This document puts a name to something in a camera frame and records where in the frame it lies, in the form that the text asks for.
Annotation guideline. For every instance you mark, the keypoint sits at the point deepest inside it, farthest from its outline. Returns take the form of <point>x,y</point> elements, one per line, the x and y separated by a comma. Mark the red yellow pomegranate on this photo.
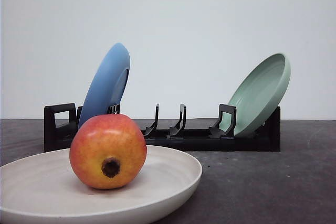
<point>108,151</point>

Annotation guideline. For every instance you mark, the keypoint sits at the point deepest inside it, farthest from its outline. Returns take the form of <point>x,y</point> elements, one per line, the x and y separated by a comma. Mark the green plate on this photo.
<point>258,94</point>

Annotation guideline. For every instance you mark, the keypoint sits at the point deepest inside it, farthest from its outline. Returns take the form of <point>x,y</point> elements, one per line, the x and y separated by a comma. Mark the white plate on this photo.
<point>43,186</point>

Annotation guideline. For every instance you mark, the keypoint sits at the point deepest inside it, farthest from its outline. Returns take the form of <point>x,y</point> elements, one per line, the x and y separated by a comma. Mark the blue plate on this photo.
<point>107,83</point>

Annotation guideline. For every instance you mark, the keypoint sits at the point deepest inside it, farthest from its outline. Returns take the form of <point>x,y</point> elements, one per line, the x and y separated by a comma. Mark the black dish rack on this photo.
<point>61,120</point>

